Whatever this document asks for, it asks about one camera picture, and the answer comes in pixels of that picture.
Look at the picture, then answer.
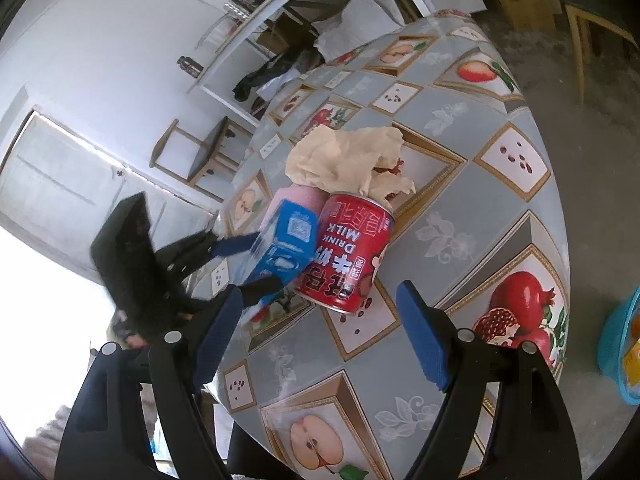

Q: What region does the blue toothpaste box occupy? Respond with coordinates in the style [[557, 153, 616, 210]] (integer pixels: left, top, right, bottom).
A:
[[233, 200, 319, 286]]

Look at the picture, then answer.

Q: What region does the fruit-pattern tablecloth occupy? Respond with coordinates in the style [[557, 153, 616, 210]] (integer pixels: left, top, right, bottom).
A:
[[210, 10, 570, 479]]

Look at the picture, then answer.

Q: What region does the wooden chair right side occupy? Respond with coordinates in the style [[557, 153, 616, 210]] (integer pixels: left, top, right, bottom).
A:
[[560, 0, 639, 102]]

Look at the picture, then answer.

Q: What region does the crumpled beige paper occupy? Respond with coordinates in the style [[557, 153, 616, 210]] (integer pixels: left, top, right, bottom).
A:
[[285, 125, 416, 209]]

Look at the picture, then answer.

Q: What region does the white door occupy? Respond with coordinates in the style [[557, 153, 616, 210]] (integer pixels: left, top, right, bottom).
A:
[[1, 110, 216, 283]]

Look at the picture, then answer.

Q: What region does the white side table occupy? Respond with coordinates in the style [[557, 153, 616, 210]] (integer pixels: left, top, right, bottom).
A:
[[186, 0, 436, 126]]

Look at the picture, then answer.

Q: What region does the cardboard box on floor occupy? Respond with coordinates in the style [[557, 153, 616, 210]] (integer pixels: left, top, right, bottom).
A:
[[497, 0, 555, 32]]

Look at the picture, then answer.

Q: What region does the black cloth under table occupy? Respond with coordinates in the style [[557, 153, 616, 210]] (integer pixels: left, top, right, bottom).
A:
[[232, 47, 324, 102]]

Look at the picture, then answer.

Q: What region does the blue plastic trash basket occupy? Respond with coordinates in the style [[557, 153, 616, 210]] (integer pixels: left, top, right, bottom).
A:
[[597, 288, 639, 406]]

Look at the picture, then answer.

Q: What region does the dark glass jar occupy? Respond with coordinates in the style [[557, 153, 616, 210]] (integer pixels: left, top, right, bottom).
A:
[[177, 55, 204, 79]]

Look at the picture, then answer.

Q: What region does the red milk drink can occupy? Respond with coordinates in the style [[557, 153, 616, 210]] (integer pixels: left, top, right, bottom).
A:
[[296, 193, 395, 313]]

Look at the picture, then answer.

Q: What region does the wooden chair by door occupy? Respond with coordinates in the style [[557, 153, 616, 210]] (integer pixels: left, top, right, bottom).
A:
[[149, 116, 253, 204]]

